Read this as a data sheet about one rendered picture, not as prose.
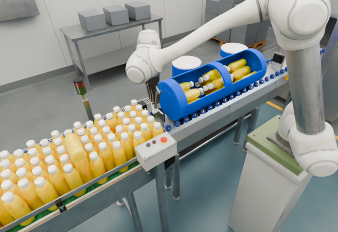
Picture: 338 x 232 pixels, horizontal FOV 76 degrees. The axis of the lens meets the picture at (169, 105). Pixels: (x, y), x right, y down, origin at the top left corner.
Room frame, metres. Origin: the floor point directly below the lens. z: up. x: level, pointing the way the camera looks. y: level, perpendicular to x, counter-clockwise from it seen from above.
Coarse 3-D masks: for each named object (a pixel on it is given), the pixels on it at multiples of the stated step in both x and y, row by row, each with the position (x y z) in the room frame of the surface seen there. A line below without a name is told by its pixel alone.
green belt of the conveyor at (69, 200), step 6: (138, 162) 0.84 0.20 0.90; (132, 168) 0.80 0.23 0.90; (114, 174) 0.76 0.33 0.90; (120, 174) 0.76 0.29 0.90; (108, 180) 0.72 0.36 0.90; (90, 186) 0.69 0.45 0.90; (96, 186) 0.69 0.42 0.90; (72, 198) 0.62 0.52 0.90; (66, 204) 0.59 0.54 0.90; (48, 210) 0.57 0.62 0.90; (54, 210) 0.56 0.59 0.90; (36, 216) 0.54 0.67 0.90; (42, 216) 0.54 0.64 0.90; (12, 228) 0.49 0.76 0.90; (18, 228) 0.48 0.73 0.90
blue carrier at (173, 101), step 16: (208, 64) 1.44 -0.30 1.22; (224, 64) 1.66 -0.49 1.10; (256, 64) 1.61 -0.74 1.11; (176, 80) 1.38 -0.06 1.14; (192, 80) 1.47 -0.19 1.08; (224, 80) 1.30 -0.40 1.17; (240, 80) 1.37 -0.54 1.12; (256, 80) 1.49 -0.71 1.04; (160, 96) 1.25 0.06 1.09; (176, 96) 1.10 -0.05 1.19; (208, 96) 1.19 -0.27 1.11; (224, 96) 1.30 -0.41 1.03; (176, 112) 1.09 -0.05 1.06; (192, 112) 1.14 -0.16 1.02
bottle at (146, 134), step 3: (141, 129) 0.92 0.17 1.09; (147, 129) 0.93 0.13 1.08; (141, 132) 0.92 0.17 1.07; (144, 132) 0.91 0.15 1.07; (147, 132) 0.92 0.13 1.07; (150, 132) 0.93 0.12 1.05; (144, 135) 0.90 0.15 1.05; (147, 135) 0.91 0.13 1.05; (150, 135) 0.92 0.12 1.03; (144, 138) 0.90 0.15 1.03; (147, 138) 0.90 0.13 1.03; (150, 138) 0.92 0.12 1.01
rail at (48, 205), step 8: (136, 160) 0.81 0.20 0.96; (120, 168) 0.75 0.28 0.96; (104, 176) 0.70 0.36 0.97; (88, 184) 0.66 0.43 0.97; (72, 192) 0.61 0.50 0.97; (40, 208) 0.53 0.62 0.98; (24, 216) 0.50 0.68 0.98; (32, 216) 0.51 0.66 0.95; (8, 224) 0.47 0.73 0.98; (16, 224) 0.48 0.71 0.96
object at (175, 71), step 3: (201, 63) 1.87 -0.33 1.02; (174, 66) 1.83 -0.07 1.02; (174, 69) 1.82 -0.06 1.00; (177, 69) 1.78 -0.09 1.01; (180, 69) 1.77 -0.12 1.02; (183, 69) 1.76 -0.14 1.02; (186, 69) 1.75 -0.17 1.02; (189, 69) 1.75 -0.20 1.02; (174, 72) 1.82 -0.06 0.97; (177, 72) 1.78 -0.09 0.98; (180, 72) 1.77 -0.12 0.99; (183, 72) 1.75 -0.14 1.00; (174, 75) 1.82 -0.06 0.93
